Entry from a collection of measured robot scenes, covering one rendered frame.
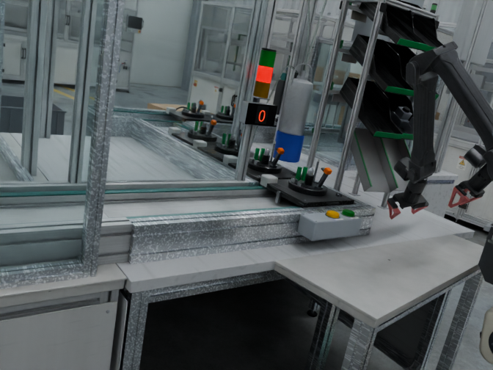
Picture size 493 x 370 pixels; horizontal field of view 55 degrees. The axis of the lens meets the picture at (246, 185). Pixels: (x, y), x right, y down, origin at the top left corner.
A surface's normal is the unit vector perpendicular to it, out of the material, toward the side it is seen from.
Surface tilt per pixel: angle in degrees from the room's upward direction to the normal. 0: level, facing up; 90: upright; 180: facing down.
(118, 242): 90
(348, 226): 90
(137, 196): 90
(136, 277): 0
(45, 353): 90
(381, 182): 45
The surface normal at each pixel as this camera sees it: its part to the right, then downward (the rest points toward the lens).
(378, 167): 0.43, -0.44
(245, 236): 0.57, 0.32
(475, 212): -0.70, 0.07
